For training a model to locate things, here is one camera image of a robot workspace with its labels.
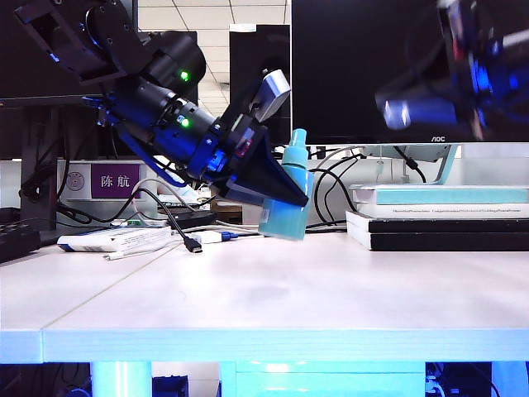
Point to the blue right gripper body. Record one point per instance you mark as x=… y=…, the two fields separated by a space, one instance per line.
x=487 y=62

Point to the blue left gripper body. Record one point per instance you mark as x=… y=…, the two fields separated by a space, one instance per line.
x=223 y=153

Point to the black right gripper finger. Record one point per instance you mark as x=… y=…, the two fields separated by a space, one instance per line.
x=421 y=84
x=434 y=113

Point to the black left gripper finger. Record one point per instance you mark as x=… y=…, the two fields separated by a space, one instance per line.
x=241 y=195
x=268 y=178

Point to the teal spray bottle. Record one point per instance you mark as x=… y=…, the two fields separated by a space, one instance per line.
x=285 y=219

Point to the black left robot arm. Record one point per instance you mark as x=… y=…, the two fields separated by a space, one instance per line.
x=165 y=107

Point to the wooden box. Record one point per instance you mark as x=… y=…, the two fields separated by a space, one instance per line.
x=225 y=215

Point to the white monitor stand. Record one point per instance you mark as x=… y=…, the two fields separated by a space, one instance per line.
x=447 y=165

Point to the white adapter with blue plug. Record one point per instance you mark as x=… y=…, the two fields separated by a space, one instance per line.
x=208 y=237

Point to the flat black box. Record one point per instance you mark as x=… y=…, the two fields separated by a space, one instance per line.
x=192 y=218

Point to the white tube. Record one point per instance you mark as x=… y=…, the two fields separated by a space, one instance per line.
x=184 y=193

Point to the white desk partition panel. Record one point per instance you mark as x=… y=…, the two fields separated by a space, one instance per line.
x=332 y=198

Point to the teal book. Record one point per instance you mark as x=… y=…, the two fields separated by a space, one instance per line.
x=454 y=194

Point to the large black AOC monitor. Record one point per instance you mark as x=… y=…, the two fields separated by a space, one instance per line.
x=339 y=62

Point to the upright black AOC monitor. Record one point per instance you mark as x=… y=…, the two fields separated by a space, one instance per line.
x=248 y=62

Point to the white book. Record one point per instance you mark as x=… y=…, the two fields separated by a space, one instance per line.
x=454 y=211

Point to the purple name sign holder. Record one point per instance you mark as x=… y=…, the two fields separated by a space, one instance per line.
x=115 y=181

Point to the wide black monitor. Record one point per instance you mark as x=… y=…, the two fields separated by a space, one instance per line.
x=82 y=140

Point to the white and blue booklet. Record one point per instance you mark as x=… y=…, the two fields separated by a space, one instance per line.
x=103 y=242

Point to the dark monitor stand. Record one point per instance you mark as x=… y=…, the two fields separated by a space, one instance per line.
x=35 y=173

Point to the black monitor with button row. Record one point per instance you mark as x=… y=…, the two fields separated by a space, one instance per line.
x=33 y=89

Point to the white drawer cabinet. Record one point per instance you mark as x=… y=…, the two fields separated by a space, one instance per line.
x=330 y=380

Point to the round white table leg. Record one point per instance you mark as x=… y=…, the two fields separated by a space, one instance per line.
x=120 y=380

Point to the black keyboard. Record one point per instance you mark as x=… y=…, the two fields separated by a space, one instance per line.
x=16 y=244

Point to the white table side panel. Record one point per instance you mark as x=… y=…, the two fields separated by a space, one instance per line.
x=510 y=380

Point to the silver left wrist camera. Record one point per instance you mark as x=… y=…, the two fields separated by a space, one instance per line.
x=273 y=93

